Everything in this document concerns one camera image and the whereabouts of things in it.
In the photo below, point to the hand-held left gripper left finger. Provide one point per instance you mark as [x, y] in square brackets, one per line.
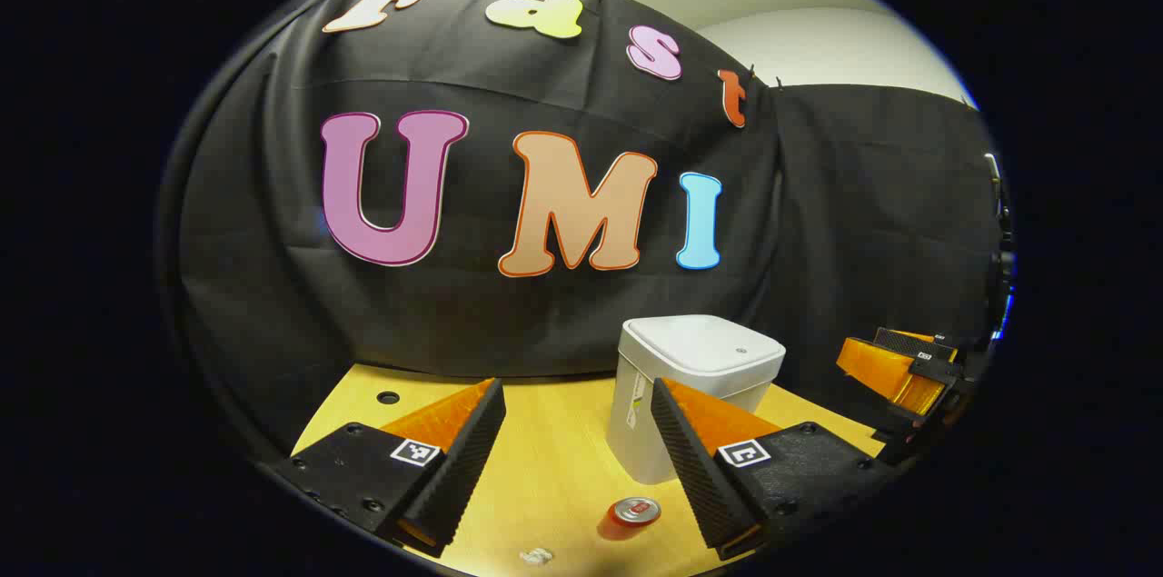
[463, 459]

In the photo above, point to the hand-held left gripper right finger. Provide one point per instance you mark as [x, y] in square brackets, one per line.
[695, 468]

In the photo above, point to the wooden desktop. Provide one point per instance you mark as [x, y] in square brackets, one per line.
[563, 468]

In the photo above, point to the white paper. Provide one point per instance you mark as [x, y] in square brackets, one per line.
[537, 556]

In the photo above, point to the red pop can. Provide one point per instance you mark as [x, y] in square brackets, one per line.
[631, 513]

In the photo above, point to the black backdrop cloth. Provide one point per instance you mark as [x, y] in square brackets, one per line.
[273, 286]

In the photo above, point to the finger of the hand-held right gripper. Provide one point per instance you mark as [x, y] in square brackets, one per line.
[877, 368]

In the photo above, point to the white desktop garbage bin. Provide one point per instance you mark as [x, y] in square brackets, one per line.
[690, 350]

